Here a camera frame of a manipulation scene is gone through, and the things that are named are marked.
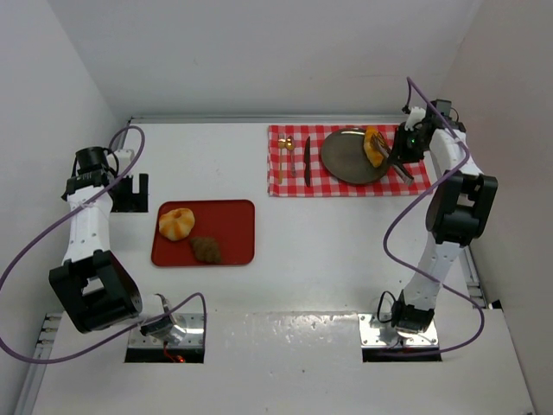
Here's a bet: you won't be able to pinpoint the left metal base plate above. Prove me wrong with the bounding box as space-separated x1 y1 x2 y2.
127 313 204 351

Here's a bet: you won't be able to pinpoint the metal base plate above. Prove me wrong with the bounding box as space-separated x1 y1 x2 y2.
127 313 204 351
358 312 439 352

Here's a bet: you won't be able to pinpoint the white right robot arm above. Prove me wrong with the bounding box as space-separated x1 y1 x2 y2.
391 99 498 333

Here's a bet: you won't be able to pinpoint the round orange bun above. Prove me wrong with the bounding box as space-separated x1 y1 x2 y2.
158 208 195 241

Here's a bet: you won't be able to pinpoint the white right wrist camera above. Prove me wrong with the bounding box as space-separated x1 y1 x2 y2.
404 106 426 131

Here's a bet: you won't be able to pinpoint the orange striped croissant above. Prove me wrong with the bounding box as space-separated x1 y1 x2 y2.
363 126 386 169

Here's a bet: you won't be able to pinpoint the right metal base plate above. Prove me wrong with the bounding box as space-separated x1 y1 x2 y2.
358 312 439 352

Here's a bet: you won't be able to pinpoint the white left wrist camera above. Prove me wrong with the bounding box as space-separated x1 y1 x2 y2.
111 149 135 176

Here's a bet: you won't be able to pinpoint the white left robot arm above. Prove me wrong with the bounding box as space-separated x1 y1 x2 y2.
48 147 148 333

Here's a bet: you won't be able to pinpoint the brown chocolate croissant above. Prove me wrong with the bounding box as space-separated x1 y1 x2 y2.
189 237 222 264

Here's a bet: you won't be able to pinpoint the gold spoon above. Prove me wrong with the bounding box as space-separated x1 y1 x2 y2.
285 136 296 178

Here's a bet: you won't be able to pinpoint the red plastic tray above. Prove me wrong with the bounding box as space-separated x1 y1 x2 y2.
151 200 256 267

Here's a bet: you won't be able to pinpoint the dark metal plate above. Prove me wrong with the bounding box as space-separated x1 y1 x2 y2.
320 127 389 185

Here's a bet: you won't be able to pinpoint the stainless steel tongs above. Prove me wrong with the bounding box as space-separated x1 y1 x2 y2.
371 133 414 186

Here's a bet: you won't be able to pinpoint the black knife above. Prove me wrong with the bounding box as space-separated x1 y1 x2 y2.
303 137 311 188

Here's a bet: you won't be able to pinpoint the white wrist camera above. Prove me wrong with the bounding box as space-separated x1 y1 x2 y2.
404 106 426 131
111 149 135 176

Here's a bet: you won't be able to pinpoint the red checkered cloth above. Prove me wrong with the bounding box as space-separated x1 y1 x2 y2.
267 124 431 197

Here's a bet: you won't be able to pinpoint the gold fork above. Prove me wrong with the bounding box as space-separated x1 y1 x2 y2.
277 134 287 184

